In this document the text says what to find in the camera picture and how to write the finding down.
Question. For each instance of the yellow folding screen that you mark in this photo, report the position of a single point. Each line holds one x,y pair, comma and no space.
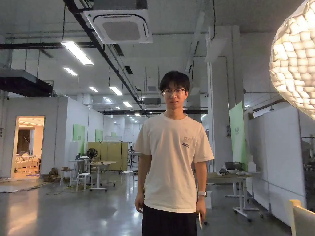
113,154

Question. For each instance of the black standing fan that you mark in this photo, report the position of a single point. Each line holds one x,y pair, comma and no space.
92,153

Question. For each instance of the white desk with laptop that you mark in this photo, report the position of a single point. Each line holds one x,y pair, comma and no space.
79,161

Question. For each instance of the large white textured lamp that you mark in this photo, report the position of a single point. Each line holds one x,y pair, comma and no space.
296,59

